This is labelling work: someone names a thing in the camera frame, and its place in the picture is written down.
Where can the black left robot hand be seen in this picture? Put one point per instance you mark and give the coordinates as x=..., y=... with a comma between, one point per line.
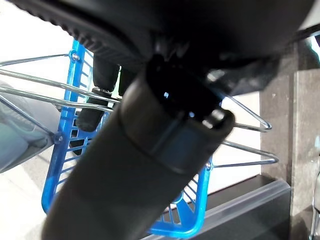
x=125, y=175

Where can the blue plastic shopping basket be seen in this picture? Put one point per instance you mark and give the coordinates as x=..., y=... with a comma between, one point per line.
x=56, y=170

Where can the silver left robot leg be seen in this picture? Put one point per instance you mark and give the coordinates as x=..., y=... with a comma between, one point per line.
x=20, y=140

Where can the dark stone plinth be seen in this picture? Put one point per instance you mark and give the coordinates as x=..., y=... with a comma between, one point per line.
x=305, y=125

